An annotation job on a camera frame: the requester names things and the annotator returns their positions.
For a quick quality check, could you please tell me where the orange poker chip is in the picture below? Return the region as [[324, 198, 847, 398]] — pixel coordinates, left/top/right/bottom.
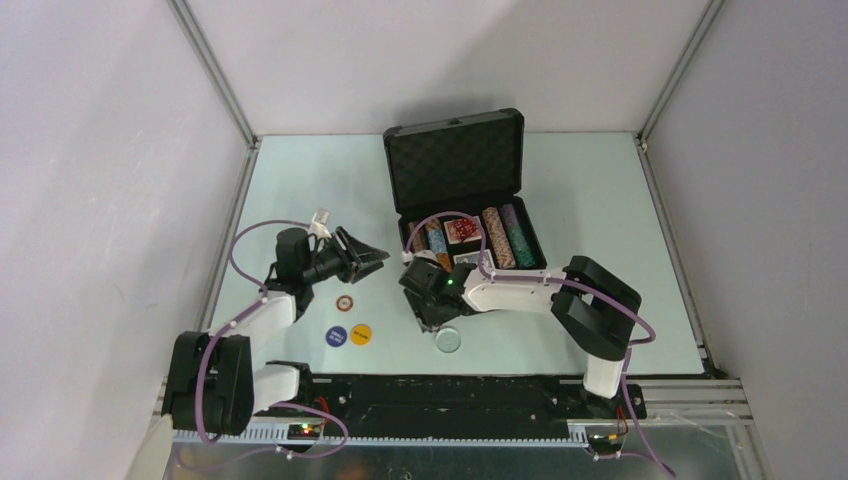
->
[[335, 295, 354, 312]]

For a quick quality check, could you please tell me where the purple green chip stack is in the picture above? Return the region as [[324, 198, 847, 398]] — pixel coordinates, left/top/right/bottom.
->
[[499, 204, 535, 269]]

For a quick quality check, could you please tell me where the black poker case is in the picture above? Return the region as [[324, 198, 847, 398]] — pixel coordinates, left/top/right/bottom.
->
[[383, 108, 547, 270]]

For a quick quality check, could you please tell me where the blue orange chip stack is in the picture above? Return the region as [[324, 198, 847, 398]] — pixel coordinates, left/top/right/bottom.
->
[[425, 218, 453, 272]]

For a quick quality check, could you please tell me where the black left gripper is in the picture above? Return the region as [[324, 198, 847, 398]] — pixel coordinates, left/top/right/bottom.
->
[[301, 226, 388, 285]]

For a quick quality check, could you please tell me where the clear dealer button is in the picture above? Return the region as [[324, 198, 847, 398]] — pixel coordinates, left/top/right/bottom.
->
[[434, 327, 461, 354]]

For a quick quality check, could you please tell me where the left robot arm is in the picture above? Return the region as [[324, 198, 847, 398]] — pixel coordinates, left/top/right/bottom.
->
[[162, 220, 390, 443]]

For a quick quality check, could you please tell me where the red dice set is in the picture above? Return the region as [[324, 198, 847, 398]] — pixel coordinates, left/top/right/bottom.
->
[[444, 216, 482, 245]]

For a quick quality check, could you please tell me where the yellow big blind button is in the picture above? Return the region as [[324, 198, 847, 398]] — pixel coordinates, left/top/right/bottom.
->
[[350, 324, 373, 346]]

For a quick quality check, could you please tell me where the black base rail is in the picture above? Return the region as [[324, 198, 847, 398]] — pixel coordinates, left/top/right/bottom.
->
[[295, 375, 647, 441]]

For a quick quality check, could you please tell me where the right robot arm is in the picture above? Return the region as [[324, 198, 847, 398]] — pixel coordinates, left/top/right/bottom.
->
[[399, 253, 642, 418]]

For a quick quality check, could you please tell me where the pink brown chip stack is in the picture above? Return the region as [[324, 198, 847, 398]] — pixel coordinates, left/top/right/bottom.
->
[[482, 207, 517, 269]]

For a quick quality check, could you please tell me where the blue small blind button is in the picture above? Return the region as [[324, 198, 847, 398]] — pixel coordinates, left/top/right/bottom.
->
[[325, 326, 349, 348]]

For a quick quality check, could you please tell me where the blue playing card deck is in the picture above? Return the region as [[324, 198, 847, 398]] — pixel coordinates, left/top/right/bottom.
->
[[453, 249, 496, 271]]

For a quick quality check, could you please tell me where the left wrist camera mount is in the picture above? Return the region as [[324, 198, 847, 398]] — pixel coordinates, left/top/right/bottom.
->
[[308, 208, 332, 239]]

